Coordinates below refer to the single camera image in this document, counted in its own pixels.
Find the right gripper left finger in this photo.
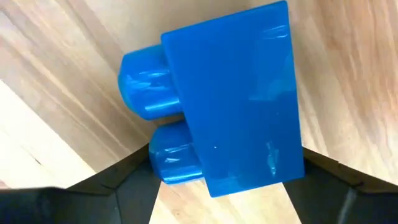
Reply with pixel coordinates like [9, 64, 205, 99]
[67, 143, 162, 224]

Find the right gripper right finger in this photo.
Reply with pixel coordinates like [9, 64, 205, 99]
[284, 147, 364, 224]

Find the large blue building block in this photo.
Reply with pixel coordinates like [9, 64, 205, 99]
[117, 0, 305, 198]

